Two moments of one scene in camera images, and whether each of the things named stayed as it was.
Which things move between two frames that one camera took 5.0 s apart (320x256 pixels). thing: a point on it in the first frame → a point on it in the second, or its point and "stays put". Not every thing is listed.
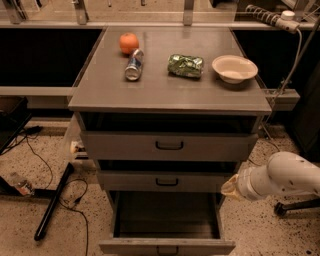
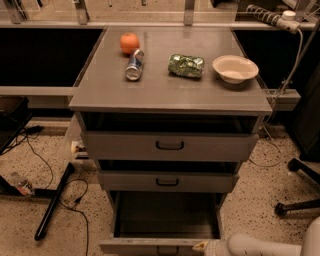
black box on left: x=14 y=115 stays put
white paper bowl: x=234 y=69 stays put
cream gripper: x=243 y=184 → x=218 y=249
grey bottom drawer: x=166 y=223 stays put
